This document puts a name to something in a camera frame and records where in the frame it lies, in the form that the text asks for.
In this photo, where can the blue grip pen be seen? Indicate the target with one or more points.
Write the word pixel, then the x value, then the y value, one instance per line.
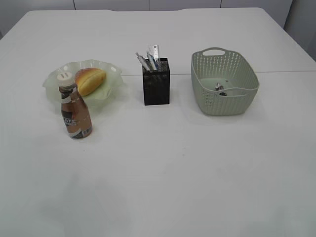
pixel 153 60

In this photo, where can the grey white pen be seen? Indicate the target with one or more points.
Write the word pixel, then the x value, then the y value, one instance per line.
pixel 153 66

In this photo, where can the yellow grip pen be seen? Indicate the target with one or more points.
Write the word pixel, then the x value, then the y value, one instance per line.
pixel 143 62

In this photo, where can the paper ball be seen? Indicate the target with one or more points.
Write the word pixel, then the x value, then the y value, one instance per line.
pixel 220 88

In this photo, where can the clear plastic ruler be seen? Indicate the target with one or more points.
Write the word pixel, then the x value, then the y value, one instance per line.
pixel 154 51

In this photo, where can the sugared bread bun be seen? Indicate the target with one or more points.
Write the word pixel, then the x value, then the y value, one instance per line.
pixel 88 80

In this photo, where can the brown coffee bottle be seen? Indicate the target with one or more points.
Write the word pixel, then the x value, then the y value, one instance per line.
pixel 74 111

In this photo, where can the black mesh pen holder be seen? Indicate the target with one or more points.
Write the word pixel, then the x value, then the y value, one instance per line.
pixel 156 85

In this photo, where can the green wavy glass plate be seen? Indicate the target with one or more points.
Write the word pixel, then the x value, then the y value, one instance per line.
pixel 97 98

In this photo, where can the green plastic basket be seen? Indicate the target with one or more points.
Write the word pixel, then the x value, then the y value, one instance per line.
pixel 230 69

